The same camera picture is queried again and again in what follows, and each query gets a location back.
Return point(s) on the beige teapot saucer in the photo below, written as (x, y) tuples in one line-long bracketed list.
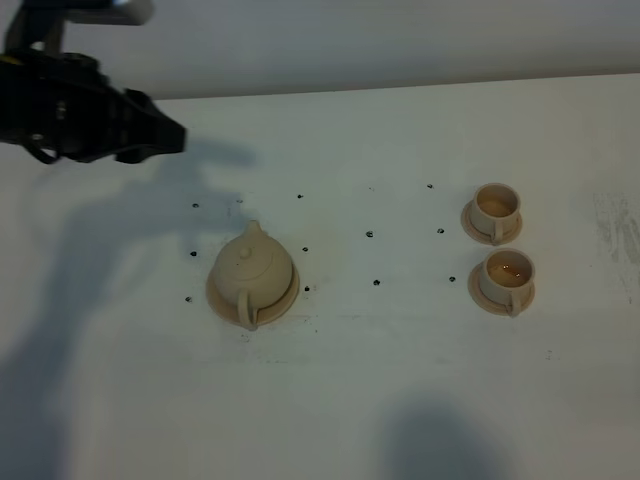
[(254, 303)]

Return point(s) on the far beige cup saucer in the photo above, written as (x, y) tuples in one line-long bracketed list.
[(470, 225)]

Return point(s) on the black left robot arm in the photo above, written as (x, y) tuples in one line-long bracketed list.
[(14, 87)]

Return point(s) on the near beige cup saucer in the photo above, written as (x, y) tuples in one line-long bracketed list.
[(477, 295)]

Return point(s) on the beige teacup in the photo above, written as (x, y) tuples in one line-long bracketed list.
[(495, 213), (506, 280)]

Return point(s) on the near beige teacup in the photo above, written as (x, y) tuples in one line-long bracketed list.
[(506, 280)]

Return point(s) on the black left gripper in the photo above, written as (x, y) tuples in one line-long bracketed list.
[(72, 111)]

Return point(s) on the far beige teacup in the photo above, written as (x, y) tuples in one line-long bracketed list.
[(495, 213)]

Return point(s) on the beige teapot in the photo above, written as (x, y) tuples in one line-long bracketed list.
[(251, 254)]

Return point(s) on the beige cup saucer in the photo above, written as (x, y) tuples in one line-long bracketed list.
[(477, 295), (470, 225)]

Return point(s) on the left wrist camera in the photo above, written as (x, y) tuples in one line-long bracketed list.
[(40, 24)]

